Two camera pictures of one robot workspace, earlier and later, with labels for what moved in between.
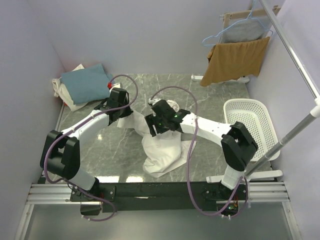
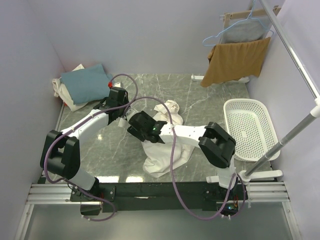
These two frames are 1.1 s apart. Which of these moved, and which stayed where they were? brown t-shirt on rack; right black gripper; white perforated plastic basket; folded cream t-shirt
Moved: right black gripper
Stayed: white perforated plastic basket; folded cream t-shirt; brown t-shirt on rack
